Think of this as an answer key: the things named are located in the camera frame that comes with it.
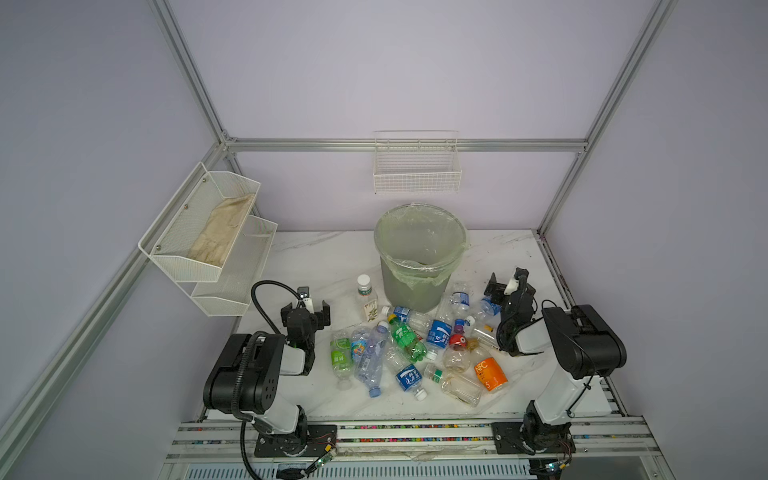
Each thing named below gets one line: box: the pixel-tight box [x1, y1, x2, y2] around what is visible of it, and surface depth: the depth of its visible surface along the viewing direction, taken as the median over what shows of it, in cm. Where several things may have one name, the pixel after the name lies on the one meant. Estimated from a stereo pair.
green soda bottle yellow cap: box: [388, 313, 427, 362], surface depth 85 cm
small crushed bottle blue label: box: [480, 296, 502, 316], surface depth 95 cm
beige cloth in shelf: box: [187, 194, 256, 267], surface depth 80 cm
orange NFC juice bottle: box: [467, 338, 508, 392], surface depth 84 cm
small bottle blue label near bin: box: [381, 305, 433, 332], surface depth 92 cm
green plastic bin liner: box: [374, 203, 470, 287], surface depth 90 cm
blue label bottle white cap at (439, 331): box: [425, 298, 459, 363], surface depth 88 cm
